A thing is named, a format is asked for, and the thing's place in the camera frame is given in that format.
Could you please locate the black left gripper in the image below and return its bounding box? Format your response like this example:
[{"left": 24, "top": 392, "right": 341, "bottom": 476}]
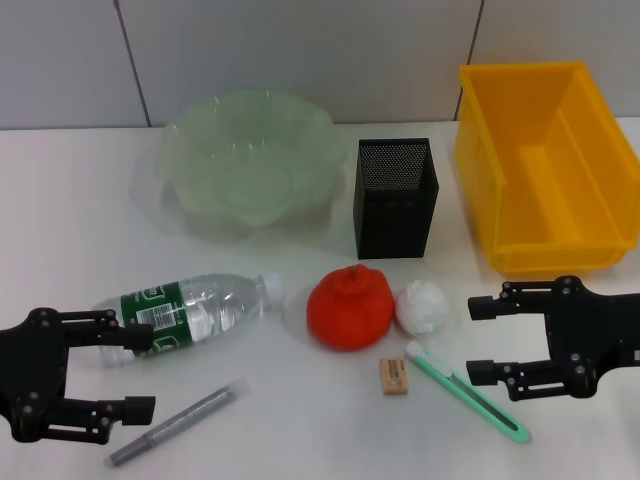
[{"left": 0, "top": 307, "right": 157, "bottom": 445}]

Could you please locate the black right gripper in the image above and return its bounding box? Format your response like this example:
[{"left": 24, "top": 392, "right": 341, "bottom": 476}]
[{"left": 465, "top": 276, "right": 640, "bottom": 402}]

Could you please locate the mint green utility knife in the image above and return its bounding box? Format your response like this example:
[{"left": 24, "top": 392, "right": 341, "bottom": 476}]
[{"left": 404, "top": 340, "right": 531, "bottom": 444}]

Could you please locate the white paper ball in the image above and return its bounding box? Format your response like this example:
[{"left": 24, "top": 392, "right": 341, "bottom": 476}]
[{"left": 394, "top": 280, "right": 450, "bottom": 335}]

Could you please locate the clear green-label water bottle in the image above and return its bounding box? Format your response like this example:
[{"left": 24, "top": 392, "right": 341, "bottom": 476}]
[{"left": 91, "top": 272, "right": 287, "bottom": 369}]

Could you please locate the orange fruit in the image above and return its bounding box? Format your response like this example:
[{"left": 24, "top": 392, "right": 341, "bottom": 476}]
[{"left": 306, "top": 264, "right": 396, "bottom": 351}]

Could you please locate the silver grey marker pen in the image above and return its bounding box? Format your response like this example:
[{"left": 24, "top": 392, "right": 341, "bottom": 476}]
[{"left": 103, "top": 377, "right": 250, "bottom": 469}]

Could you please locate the beige eraser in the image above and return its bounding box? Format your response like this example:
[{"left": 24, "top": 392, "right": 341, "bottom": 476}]
[{"left": 378, "top": 357, "right": 412, "bottom": 397}]

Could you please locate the black mesh pen holder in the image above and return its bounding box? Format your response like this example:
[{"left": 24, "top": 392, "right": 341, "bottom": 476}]
[{"left": 352, "top": 137, "right": 441, "bottom": 260}]

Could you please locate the translucent green fruit bowl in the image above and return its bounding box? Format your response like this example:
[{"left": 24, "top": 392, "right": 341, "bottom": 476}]
[{"left": 128, "top": 88, "right": 351, "bottom": 246}]

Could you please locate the yellow plastic bin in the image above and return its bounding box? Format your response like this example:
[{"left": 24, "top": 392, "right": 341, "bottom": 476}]
[{"left": 453, "top": 60, "right": 640, "bottom": 275}]

